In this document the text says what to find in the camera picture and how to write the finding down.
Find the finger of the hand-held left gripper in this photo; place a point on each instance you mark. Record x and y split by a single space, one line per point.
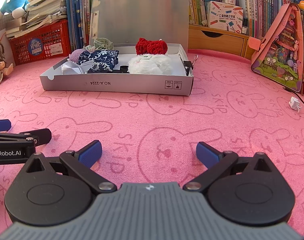
41 135
0 125

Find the purple plush toy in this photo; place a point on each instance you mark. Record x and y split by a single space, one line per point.
75 55

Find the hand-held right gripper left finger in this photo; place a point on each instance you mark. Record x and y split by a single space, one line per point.
90 152

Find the large white paper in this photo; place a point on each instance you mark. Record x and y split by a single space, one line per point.
72 68

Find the blue floral fabric pouch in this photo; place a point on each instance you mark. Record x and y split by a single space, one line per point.
102 60

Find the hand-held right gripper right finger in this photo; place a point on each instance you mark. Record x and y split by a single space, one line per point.
208 153

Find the white label printer box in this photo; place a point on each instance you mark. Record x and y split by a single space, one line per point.
224 17

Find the small folded paper cube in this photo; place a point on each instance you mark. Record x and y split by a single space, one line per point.
294 103

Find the red knitted piece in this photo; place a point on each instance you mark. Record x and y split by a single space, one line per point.
150 46

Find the row of green spine books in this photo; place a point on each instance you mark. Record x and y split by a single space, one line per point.
194 5

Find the green checked scrunchie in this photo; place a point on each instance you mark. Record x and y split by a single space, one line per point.
102 43

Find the black binder clip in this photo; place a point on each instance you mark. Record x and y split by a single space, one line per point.
188 65

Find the small dark bottle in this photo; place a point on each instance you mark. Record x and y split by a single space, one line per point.
245 26

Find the white plush toy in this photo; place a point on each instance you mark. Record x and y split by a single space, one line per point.
149 65

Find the stack of worn books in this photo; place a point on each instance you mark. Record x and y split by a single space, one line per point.
44 7

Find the red crate with round sticker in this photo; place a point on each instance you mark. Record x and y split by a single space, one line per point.
54 37

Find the row of grey-blue spine books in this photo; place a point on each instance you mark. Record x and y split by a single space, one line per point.
262 10

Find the pink bunny-print mat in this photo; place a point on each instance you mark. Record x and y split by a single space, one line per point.
167 120

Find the row of blue textbooks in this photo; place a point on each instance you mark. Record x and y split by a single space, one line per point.
77 17

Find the blue cat plush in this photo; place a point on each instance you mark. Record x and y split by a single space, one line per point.
14 2

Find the grey file box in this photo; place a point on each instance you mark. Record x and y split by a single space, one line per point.
117 83

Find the wooden drawer shelf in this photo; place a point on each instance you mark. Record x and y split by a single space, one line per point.
217 42

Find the black round cap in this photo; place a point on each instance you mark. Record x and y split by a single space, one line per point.
123 69

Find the pink triangular toy case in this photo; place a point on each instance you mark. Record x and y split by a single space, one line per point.
282 62

